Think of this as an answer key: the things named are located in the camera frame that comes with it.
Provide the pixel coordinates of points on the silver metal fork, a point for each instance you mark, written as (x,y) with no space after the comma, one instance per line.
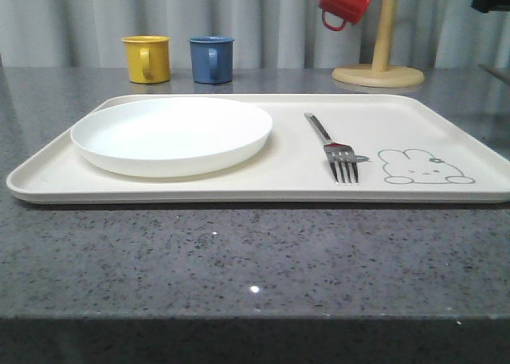
(341,158)

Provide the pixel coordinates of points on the white round plate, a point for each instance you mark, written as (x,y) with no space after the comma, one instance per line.
(172,137)

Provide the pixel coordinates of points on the wooden mug tree stand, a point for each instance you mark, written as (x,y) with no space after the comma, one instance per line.
(379,73)

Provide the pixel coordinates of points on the red enamel mug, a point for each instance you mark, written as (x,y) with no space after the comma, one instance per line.
(348,11)

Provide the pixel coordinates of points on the cream rabbit serving tray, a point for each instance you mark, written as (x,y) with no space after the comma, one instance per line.
(412,155)

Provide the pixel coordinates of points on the blue enamel mug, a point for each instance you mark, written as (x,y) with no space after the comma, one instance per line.
(211,59)

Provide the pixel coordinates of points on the yellow enamel mug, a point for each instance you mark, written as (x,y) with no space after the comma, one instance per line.
(148,58)

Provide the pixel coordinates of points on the grey curtain backdrop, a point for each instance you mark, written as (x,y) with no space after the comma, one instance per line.
(266,33)

